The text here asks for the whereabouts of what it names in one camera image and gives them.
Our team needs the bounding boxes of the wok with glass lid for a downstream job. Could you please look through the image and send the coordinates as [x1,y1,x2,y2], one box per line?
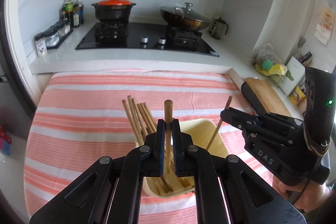
[160,2,210,31]

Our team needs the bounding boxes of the cream utensil holder box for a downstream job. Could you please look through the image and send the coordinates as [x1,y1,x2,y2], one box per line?
[143,118,228,198]

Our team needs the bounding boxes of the spice jar white label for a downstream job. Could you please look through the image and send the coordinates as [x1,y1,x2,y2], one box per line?
[34,32,47,57]

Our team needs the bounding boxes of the black gas stove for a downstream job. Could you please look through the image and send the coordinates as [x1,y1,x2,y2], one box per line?
[76,22,219,57]

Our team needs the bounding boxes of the black pot orange lid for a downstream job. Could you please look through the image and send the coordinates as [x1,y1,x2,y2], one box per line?
[92,0,136,23]

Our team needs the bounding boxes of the black spice jar rack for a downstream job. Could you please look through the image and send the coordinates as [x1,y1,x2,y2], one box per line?
[43,20,73,50]

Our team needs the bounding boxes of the pink striped table cloth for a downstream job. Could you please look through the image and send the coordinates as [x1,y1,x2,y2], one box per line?
[23,70,289,224]

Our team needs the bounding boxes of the green label sauce bottle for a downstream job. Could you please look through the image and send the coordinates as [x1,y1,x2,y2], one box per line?
[63,0,74,27]

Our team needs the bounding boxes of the yellow snack packet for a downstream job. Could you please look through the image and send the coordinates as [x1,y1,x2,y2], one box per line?
[289,86,306,105]

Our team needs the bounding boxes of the white knife block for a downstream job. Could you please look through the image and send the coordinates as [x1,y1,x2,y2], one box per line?
[278,52,312,96]

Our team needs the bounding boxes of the plastic bag with produce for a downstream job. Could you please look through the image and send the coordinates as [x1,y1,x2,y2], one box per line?
[254,44,294,86]

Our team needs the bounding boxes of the right hand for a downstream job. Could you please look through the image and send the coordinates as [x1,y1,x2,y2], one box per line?
[272,176,330,213]

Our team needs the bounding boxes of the wooden cutting board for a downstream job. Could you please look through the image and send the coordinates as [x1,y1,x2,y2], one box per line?
[245,78,291,117]

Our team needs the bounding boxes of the dark glass french press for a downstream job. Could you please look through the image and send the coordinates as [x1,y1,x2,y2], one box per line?
[209,17,229,40]

